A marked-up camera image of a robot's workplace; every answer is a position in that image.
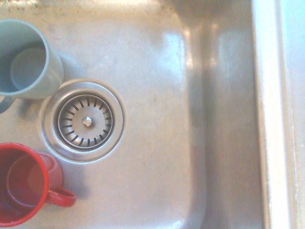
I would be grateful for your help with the stainless steel double sink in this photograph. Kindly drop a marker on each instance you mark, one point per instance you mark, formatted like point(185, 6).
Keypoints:
point(155, 71)

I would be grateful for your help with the metal sink drain strainer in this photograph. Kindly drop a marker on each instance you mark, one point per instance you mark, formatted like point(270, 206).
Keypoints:
point(85, 121)

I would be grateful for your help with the grey-green plastic mug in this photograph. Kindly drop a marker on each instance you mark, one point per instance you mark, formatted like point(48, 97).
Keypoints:
point(28, 71)

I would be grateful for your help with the red plastic mug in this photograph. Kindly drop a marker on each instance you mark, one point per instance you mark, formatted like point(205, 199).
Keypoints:
point(23, 186)

